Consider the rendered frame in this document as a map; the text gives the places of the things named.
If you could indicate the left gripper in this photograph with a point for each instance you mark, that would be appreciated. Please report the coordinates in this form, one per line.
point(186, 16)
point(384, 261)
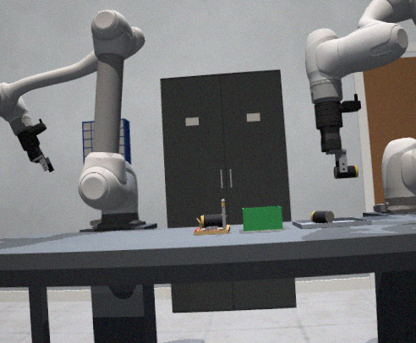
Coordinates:
point(326, 95)

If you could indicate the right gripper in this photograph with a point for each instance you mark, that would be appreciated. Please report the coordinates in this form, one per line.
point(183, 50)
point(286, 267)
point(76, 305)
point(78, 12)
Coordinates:
point(22, 128)

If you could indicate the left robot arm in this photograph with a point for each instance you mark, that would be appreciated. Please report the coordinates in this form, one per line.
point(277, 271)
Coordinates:
point(372, 46)

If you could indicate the tan battery holder board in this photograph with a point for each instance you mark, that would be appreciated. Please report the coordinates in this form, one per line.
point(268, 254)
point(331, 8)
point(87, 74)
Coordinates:
point(214, 229)

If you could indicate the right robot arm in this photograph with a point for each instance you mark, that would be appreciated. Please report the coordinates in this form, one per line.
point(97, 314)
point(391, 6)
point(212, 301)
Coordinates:
point(103, 187)

